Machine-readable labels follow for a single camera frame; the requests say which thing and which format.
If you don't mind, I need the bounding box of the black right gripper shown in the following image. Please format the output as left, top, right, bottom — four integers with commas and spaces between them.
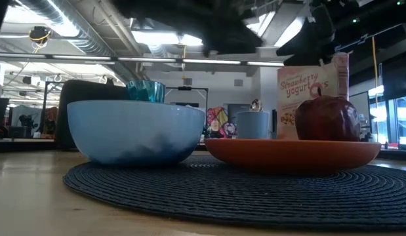
275, 3, 336, 66

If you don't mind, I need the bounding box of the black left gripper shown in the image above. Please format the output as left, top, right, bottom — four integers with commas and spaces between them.
189, 0, 264, 57

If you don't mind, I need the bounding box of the dark red apple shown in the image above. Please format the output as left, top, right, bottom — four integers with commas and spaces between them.
294, 86, 362, 143

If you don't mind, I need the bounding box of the strawberry yogurt cereal box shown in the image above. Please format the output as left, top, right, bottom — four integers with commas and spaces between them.
276, 52, 350, 142

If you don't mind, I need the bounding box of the metal spoon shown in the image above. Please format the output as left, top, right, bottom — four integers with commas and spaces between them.
249, 98, 264, 113

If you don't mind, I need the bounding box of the colourful snack packet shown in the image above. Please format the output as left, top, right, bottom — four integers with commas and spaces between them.
206, 106, 238, 139

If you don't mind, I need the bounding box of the light blue mug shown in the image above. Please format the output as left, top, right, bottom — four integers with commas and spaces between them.
235, 111, 270, 140

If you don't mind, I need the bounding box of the teal faceted glass cup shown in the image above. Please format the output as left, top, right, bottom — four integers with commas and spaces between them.
126, 80, 167, 104

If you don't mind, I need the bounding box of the orange plate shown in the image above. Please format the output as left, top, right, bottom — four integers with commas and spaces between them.
204, 138, 382, 174

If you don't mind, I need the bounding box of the light blue ceramic bowl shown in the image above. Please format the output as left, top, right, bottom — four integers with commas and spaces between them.
66, 100, 207, 166

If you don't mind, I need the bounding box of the long ceiling light strip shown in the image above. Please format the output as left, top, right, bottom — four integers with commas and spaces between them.
0, 52, 285, 68

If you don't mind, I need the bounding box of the large black rounded chair back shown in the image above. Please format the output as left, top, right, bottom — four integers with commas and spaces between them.
54, 79, 130, 151

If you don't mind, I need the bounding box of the navy woven round placemat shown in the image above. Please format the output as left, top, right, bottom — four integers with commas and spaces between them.
62, 154, 406, 232

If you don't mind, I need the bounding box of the short yellow hanging cable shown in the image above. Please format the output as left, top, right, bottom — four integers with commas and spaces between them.
182, 45, 188, 80

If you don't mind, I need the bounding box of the black metal frame stand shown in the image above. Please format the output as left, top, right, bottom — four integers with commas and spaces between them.
165, 85, 209, 114

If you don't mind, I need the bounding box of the long yellow hanging cable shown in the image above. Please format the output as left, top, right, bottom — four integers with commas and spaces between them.
371, 35, 380, 99

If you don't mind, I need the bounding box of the silver ceiling ventilation duct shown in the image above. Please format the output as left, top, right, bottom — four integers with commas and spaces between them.
17, 0, 143, 83

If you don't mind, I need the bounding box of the black ceiling reel yellow cable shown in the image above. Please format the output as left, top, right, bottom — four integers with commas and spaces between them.
28, 26, 52, 46

